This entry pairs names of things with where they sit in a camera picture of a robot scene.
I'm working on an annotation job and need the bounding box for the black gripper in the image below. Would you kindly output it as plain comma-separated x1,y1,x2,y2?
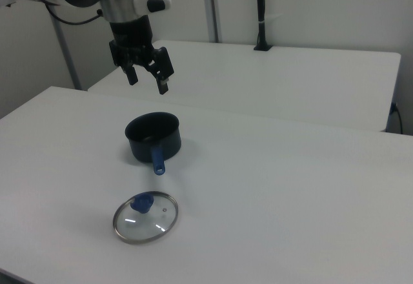
108,15,176,96

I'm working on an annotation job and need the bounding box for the glass lid with blue knob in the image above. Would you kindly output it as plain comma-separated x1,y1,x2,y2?
112,190,179,245

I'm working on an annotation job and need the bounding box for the white side table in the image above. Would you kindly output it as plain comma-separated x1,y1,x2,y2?
87,39,402,133

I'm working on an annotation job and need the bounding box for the black pole with clamp base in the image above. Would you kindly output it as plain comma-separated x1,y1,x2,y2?
253,0,274,52

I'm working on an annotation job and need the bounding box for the white zip tie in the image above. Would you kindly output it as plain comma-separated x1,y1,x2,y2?
259,13,284,25

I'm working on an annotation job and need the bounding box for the black saucepan with blue handle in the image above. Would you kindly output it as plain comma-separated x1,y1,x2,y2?
124,112,183,176

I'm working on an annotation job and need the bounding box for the black cable with blue plug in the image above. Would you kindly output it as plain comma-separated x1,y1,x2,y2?
388,101,404,135

